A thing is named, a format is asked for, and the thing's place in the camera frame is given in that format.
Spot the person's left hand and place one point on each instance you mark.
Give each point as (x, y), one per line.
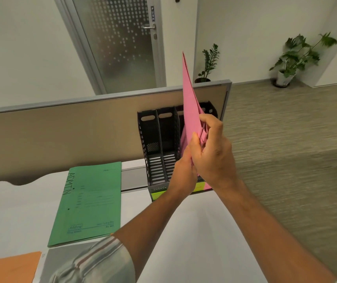
(183, 179)

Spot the person's right hand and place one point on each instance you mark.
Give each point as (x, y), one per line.
(215, 159)

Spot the black perforated file rack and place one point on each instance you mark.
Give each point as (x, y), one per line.
(153, 138)

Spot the green folder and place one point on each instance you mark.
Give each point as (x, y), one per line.
(91, 203)

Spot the grey folder white spine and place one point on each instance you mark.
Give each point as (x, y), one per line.
(56, 262)

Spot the orange folder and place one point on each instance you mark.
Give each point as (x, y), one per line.
(9, 269)

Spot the person's left forearm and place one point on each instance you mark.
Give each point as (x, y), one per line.
(150, 226)

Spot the person's right forearm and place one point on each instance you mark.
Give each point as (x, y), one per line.
(268, 238)

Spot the yellow-green sticky note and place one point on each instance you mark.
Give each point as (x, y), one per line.
(158, 195)
(199, 187)

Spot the pink sticky note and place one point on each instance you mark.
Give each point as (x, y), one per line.
(208, 185)

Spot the slim leafy green plant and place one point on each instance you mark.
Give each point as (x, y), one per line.
(209, 61)

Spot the potted plant white pot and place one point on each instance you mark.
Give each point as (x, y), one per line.
(283, 79)

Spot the tan desk partition panel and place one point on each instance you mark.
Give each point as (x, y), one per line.
(68, 135)

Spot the frosted glass door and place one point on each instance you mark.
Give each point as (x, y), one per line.
(121, 47)

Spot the black door sign plate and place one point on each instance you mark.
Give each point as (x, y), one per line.
(153, 14)

